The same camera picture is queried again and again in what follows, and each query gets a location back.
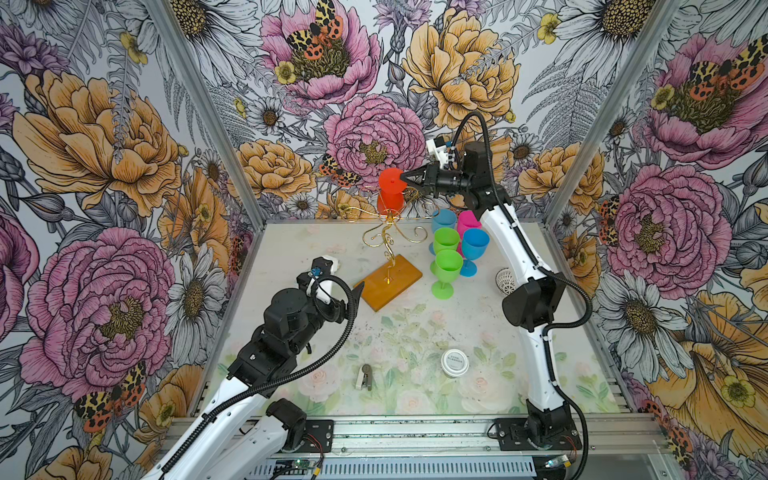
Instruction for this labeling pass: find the light blue wine glass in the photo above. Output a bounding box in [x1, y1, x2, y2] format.
[429, 209, 457, 255]

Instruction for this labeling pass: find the cyan wine glass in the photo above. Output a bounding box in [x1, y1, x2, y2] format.
[460, 228, 490, 277]

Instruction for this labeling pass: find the white round jar lid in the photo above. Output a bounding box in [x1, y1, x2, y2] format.
[440, 348, 470, 378]

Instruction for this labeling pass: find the red wine glass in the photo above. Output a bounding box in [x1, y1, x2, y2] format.
[377, 168, 407, 214]

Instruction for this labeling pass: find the green wine glass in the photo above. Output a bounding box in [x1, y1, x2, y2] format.
[432, 250, 463, 300]
[433, 227, 463, 279]

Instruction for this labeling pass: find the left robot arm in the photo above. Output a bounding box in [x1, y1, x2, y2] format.
[145, 272, 365, 479]

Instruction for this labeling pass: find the orange wooden rack base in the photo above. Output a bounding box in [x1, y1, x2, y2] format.
[355, 255, 423, 312]

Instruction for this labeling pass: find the small grey key fob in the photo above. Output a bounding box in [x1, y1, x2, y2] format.
[355, 364, 373, 391]

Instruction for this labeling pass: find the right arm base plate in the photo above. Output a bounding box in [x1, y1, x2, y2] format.
[486, 417, 582, 451]

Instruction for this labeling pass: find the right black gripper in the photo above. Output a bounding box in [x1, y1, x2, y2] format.
[401, 158, 474, 199]

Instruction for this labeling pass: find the aluminium front rail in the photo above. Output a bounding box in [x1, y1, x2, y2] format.
[243, 414, 684, 479]

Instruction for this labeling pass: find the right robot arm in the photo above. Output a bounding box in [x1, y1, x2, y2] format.
[400, 111, 593, 479]

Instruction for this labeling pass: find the gold wire glass rack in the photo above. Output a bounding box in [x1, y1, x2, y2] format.
[362, 197, 429, 286]

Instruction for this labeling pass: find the white mesh sink strainer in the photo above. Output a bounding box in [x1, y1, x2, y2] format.
[495, 268, 518, 295]

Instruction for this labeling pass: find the magenta wine glass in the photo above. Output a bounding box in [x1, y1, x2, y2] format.
[456, 210, 482, 238]

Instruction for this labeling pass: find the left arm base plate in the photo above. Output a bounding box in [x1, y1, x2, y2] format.
[279, 419, 336, 454]

